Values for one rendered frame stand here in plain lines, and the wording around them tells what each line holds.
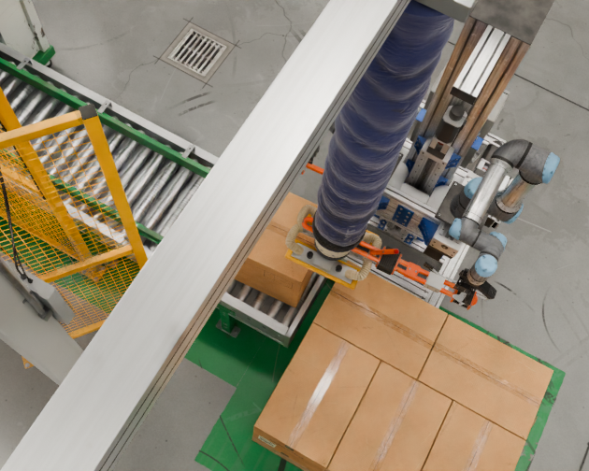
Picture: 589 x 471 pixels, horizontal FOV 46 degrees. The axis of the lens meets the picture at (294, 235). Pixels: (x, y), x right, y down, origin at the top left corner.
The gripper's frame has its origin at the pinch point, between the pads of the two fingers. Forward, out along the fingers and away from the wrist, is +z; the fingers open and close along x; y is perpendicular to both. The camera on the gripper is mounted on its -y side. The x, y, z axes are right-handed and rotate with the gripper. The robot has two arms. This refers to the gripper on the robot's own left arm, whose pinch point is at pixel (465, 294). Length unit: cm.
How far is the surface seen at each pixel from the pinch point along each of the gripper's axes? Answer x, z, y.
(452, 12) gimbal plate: 16, -161, 49
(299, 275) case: 15, 28, 69
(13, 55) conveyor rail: -40, 64, 279
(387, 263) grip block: 3.1, -1.5, 35.4
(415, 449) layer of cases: 54, 69, -17
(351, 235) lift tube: 8, -21, 54
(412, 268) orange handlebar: 0.2, -1.2, 24.8
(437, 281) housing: 0.8, -1.4, 13.3
